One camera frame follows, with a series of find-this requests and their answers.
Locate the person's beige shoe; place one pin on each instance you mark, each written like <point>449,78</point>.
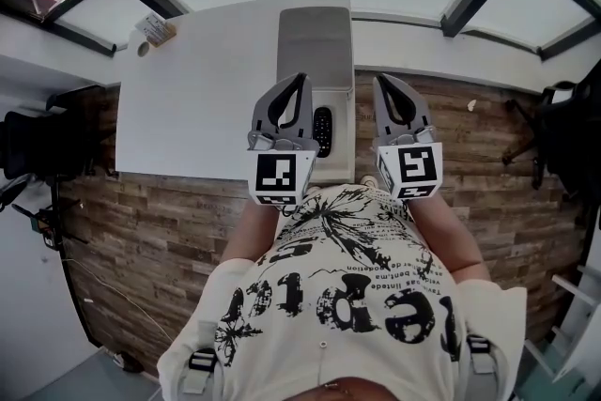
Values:
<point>368,180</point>

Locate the white paper scrap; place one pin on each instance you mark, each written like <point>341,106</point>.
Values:
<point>472,104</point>

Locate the white shelf rack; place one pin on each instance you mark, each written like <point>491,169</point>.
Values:
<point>575,324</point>

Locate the black office chair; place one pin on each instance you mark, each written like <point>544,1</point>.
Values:
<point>44,141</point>
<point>565,131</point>

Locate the person's left forearm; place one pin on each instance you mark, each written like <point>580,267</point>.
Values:
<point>246,235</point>

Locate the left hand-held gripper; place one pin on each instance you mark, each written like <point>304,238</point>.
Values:
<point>277,174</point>

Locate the white rectangular tray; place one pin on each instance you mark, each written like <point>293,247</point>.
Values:
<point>342,136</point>

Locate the person's printed white shirt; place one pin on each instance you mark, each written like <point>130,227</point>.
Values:
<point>338,305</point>

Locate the person's right forearm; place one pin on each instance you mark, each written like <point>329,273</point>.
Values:
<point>457,239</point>

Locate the black tripod stand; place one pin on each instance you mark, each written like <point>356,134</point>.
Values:
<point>49,220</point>

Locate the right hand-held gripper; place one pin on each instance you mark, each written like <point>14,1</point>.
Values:
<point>415,169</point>

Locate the gray fabric container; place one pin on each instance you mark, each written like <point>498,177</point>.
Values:
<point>313,44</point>

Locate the black remote control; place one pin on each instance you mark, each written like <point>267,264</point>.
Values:
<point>323,131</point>

